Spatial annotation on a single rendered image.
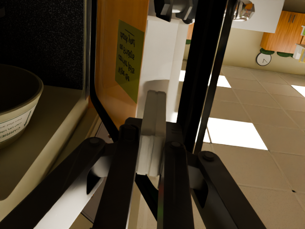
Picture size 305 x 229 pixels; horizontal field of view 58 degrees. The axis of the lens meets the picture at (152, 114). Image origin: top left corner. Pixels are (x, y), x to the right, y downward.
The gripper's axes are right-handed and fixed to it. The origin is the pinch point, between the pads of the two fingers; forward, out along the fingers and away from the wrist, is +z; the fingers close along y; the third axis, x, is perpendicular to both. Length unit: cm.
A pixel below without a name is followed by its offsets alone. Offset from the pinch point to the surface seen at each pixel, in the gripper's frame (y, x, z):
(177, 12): 0.7, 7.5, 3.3
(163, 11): -0.3, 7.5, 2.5
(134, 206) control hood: -0.8, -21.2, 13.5
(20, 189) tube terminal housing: -11.5, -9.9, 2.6
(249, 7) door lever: 6.1, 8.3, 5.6
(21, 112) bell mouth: -13.3, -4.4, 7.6
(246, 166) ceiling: 96, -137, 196
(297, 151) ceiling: 161, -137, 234
